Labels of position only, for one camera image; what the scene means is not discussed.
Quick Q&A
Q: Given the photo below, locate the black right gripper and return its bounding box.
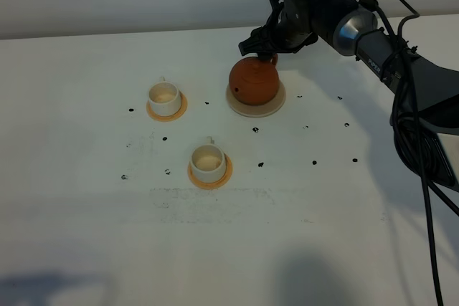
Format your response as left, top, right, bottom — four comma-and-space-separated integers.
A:
238, 0, 318, 63

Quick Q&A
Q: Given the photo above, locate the brown clay teapot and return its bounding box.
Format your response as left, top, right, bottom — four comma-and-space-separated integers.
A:
229, 55, 280, 106

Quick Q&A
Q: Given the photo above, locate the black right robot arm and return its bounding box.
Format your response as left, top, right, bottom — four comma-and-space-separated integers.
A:
239, 0, 458, 190

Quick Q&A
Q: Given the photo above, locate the beige round teapot saucer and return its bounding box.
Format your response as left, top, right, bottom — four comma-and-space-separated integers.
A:
225, 82, 286, 118

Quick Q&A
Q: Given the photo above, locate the white teacup far left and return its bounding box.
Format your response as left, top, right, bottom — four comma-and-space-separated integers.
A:
148, 77, 181, 117

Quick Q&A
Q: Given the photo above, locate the white teacup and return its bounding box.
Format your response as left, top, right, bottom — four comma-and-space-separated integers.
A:
148, 77, 181, 117
190, 136, 227, 184

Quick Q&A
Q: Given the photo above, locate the orange coaster far left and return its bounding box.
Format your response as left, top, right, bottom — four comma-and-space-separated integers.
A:
146, 92, 188, 122

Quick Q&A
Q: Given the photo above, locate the orange coaster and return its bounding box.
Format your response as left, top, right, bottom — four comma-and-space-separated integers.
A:
146, 92, 188, 122
187, 154, 233, 190

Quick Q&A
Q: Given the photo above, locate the white teacup near centre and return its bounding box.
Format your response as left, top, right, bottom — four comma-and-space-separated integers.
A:
190, 136, 227, 184

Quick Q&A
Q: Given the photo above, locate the orange coaster near centre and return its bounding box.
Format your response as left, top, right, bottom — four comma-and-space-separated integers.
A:
187, 154, 233, 190

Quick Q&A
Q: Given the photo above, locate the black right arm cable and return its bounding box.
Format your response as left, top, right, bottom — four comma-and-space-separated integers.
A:
336, 0, 459, 306

